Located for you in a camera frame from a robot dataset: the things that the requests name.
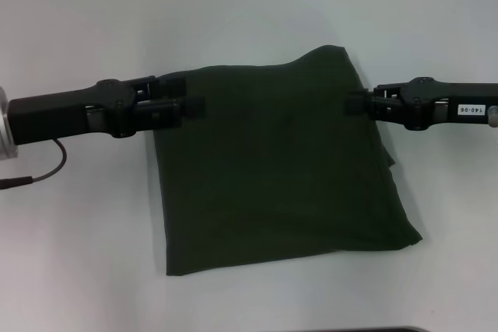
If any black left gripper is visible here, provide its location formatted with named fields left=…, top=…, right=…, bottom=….
left=7, top=74, right=207, bottom=146

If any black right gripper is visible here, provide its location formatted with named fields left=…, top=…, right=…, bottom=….
left=345, top=77, right=498, bottom=131

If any dark green FREE! t-shirt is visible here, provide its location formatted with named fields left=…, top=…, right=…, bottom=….
left=149, top=44, right=424, bottom=278

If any dark left gripper cable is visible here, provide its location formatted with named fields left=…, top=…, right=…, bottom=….
left=0, top=138, right=68, bottom=191

